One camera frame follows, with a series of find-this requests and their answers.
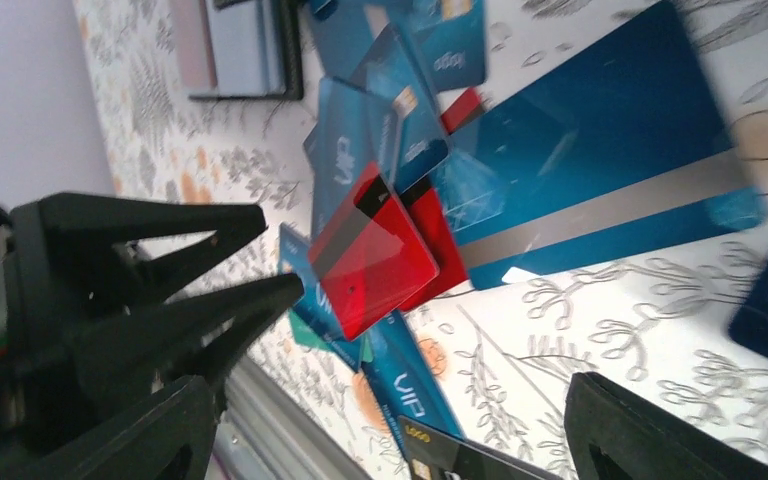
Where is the small blue card left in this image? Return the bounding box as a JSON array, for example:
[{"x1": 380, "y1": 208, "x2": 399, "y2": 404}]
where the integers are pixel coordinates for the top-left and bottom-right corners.
[{"x1": 361, "y1": 311, "x2": 464, "y2": 455}]

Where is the black leather card holder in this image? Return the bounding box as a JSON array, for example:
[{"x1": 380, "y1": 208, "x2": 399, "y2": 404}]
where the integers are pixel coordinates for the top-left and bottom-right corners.
[{"x1": 169, "y1": 1, "x2": 304, "y2": 101}]

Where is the blue card centre pile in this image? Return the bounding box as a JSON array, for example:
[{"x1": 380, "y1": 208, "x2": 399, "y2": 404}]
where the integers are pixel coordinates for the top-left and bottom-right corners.
[{"x1": 432, "y1": 1, "x2": 767, "y2": 290}]

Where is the blue logo card with chip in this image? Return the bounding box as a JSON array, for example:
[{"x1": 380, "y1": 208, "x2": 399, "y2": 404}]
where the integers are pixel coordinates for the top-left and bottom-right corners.
[{"x1": 349, "y1": 23, "x2": 450, "y2": 193}]

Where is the blue VIP card lower right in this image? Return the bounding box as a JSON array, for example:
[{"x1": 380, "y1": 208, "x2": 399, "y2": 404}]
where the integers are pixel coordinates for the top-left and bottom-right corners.
[{"x1": 305, "y1": 77, "x2": 402, "y2": 238}]

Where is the red card middle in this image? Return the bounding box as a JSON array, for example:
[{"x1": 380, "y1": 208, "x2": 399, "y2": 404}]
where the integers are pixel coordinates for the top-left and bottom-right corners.
[{"x1": 307, "y1": 163, "x2": 440, "y2": 340}]

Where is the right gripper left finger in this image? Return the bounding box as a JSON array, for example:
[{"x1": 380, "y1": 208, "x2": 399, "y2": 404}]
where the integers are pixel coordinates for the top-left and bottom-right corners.
[{"x1": 0, "y1": 376, "x2": 217, "y2": 479}]

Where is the black card bottom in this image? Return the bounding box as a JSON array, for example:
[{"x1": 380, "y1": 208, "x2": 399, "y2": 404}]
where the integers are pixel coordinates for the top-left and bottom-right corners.
[{"x1": 398, "y1": 416, "x2": 559, "y2": 480}]

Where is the blue striped card upper left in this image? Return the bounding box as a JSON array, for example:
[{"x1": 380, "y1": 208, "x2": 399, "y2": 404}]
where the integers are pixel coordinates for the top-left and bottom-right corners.
[{"x1": 408, "y1": 0, "x2": 487, "y2": 92}]

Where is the red card far right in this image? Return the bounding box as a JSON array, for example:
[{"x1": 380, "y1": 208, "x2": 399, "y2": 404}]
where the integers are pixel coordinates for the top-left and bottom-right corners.
[{"x1": 398, "y1": 175, "x2": 468, "y2": 312}]

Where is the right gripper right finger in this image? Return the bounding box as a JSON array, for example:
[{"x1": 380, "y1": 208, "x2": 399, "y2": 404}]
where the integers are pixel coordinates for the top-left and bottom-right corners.
[{"x1": 564, "y1": 372, "x2": 768, "y2": 480}]

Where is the green VIP card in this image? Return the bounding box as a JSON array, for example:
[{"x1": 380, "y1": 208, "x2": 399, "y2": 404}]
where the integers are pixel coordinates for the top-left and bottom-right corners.
[{"x1": 288, "y1": 309, "x2": 373, "y2": 371}]

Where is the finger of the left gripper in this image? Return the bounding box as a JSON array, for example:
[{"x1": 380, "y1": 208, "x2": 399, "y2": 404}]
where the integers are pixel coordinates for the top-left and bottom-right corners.
[
  {"x1": 8, "y1": 192, "x2": 266, "y2": 318},
  {"x1": 26, "y1": 272, "x2": 306, "y2": 425}
]

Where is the red card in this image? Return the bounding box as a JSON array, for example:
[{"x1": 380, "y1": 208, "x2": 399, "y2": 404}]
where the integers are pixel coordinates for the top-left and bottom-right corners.
[
  {"x1": 307, "y1": 163, "x2": 440, "y2": 340},
  {"x1": 398, "y1": 175, "x2": 468, "y2": 312}
]

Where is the aluminium front rail frame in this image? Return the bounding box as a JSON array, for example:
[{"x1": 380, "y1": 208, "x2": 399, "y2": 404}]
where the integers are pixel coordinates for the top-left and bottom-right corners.
[{"x1": 207, "y1": 357, "x2": 369, "y2": 479}]

